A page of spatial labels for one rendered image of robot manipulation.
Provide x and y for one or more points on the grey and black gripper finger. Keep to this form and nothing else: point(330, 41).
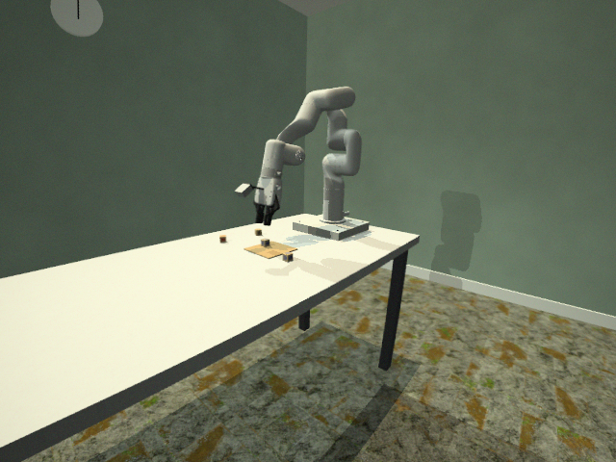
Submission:
point(260, 214)
point(270, 212)

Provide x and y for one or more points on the tan flat mat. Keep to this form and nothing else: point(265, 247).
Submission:
point(275, 249)

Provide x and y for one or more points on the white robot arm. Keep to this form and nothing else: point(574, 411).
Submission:
point(281, 150)

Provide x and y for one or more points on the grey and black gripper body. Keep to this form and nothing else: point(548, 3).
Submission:
point(272, 186)

